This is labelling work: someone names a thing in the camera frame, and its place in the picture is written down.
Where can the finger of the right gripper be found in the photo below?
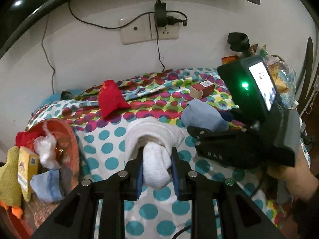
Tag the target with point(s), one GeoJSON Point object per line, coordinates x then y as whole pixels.
{"type": "Point", "coordinates": [202, 134]}
{"type": "Point", "coordinates": [227, 115]}

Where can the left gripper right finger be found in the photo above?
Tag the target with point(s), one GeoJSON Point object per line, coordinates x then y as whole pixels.
{"type": "Point", "coordinates": [218, 209]}

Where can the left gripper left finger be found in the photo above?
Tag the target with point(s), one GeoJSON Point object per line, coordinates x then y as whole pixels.
{"type": "Point", "coordinates": [96, 206]}

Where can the light blue sock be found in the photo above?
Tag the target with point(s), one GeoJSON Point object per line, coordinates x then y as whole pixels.
{"type": "Point", "coordinates": [202, 115]}
{"type": "Point", "coordinates": [47, 186]}

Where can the white sock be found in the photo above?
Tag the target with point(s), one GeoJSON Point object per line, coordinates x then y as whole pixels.
{"type": "Point", "coordinates": [156, 139]}

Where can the yellow knitted duck toy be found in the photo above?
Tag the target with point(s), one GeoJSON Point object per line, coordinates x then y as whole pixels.
{"type": "Point", "coordinates": [11, 194]}

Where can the red foil candy bar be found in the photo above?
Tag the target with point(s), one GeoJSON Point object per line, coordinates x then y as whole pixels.
{"type": "Point", "coordinates": [59, 152]}

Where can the yellow medicine box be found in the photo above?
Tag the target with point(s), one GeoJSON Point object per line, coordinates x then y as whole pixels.
{"type": "Point", "coordinates": [28, 162]}

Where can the clear plastic bag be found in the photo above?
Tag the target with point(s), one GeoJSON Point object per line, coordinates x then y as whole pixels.
{"type": "Point", "coordinates": [45, 146]}

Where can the red sock with gold print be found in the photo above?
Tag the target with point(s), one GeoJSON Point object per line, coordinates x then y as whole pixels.
{"type": "Point", "coordinates": [26, 139]}

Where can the person's right hand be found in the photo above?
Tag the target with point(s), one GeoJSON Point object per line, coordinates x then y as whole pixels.
{"type": "Point", "coordinates": [300, 181]}

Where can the dark red barcode box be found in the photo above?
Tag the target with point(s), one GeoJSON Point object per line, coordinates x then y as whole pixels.
{"type": "Point", "coordinates": [202, 89]}

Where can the red round tray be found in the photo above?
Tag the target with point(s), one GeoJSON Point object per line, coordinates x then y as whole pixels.
{"type": "Point", "coordinates": [42, 169]}

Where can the yellow snack bag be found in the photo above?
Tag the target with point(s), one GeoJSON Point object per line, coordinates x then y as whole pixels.
{"type": "Point", "coordinates": [274, 72]}

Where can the red snack packet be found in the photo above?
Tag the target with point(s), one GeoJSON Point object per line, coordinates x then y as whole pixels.
{"type": "Point", "coordinates": [229, 59]}

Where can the blue plastic bag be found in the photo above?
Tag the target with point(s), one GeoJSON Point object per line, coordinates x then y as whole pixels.
{"type": "Point", "coordinates": [288, 76]}

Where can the green clear snack bag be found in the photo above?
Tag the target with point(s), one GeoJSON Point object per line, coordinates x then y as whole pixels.
{"type": "Point", "coordinates": [256, 50]}

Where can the polka dot table cloth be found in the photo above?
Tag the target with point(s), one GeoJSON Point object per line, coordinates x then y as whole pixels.
{"type": "Point", "coordinates": [158, 213]}

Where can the white wall socket plate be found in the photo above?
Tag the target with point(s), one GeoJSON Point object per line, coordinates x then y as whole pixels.
{"type": "Point", "coordinates": [143, 30]}

